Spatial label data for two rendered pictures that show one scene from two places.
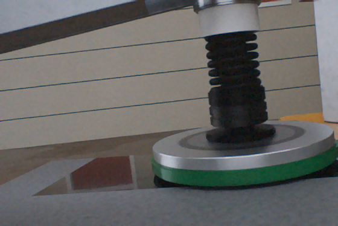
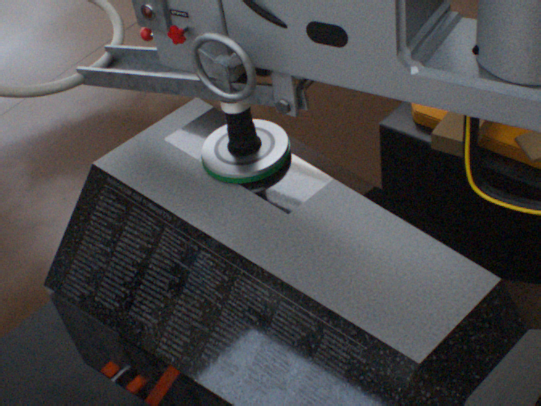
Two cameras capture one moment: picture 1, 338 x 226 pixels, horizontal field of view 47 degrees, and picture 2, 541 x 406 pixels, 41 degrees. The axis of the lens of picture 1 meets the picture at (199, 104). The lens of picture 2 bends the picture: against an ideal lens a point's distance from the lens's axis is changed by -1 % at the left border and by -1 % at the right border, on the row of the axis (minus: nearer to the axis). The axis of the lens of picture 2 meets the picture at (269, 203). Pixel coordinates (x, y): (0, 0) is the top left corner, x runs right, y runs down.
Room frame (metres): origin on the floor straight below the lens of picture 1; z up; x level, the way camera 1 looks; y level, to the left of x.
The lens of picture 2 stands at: (-0.55, -1.06, 1.98)
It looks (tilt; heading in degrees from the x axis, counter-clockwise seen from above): 42 degrees down; 44
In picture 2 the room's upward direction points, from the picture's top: 11 degrees counter-clockwise
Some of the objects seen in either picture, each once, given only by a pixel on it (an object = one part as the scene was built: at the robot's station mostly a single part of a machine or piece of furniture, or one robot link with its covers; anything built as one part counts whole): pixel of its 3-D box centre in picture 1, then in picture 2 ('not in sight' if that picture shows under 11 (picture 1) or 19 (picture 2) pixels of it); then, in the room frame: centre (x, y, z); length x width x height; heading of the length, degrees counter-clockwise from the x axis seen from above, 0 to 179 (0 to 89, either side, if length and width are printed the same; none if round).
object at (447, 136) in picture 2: not in sight; (465, 123); (0.88, -0.43, 0.81); 0.20 x 0.10 x 0.05; 3
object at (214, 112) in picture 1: (238, 107); (241, 134); (0.46, -0.05, 0.93); 0.07 x 0.07 x 0.01
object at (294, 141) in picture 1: (241, 140); (245, 147); (0.46, -0.05, 0.89); 0.21 x 0.21 x 0.01
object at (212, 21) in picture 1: (228, 19); (234, 98); (0.46, -0.05, 1.04); 0.07 x 0.07 x 0.04
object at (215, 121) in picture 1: (238, 118); (242, 138); (0.46, -0.05, 0.92); 0.07 x 0.07 x 0.01
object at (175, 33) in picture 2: not in sight; (180, 31); (0.33, -0.06, 1.28); 0.04 x 0.04 x 0.04; 4
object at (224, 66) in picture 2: not in sight; (233, 58); (0.35, -0.17, 1.24); 0.15 x 0.10 x 0.15; 94
